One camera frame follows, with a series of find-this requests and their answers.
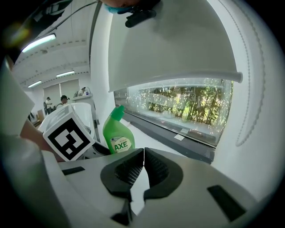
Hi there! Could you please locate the person's left forearm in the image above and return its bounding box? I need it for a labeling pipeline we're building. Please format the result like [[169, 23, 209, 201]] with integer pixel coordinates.
[[19, 119, 59, 162]]

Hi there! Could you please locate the white bead chain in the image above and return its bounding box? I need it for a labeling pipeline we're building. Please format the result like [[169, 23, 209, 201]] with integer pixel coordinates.
[[219, 0, 269, 147]]

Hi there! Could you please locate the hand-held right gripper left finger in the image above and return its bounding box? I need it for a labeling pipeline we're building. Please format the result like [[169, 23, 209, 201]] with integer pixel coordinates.
[[58, 147, 145, 228]]

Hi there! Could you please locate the grey vertical post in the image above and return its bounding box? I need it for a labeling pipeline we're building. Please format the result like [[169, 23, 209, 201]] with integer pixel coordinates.
[[89, 0, 101, 143]]

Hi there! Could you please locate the black clip-on device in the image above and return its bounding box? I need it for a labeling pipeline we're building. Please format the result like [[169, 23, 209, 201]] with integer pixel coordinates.
[[124, 9, 157, 29]]

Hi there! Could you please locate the thin black cable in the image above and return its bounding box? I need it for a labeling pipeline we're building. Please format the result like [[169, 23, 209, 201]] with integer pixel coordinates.
[[51, 0, 105, 31]]

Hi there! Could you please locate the blue face mask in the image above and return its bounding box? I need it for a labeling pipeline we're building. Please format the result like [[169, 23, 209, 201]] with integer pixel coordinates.
[[104, 4, 134, 14]]

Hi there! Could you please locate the white roller blind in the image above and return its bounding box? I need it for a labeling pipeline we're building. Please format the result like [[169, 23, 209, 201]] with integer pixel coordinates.
[[108, 0, 244, 93]]

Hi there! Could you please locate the glass window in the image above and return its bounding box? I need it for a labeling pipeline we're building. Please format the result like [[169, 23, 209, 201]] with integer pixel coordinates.
[[114, 77, 234, 148]]

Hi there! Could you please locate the green cleaner bottle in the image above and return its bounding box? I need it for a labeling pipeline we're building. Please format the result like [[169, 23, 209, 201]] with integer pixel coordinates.
[[102, 105, 136, 155]]

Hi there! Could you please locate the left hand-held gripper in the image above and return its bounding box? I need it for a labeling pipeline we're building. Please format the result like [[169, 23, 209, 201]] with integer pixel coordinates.
[[37, 102, 111, 162]]

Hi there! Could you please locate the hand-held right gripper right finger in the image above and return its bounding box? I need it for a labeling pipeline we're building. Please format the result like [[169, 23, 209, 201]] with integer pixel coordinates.
[[135, 147, 266, 228]]

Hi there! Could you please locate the person's face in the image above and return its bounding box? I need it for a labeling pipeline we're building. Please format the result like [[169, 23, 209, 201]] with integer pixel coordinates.
[[102, 0, 143, 8]]

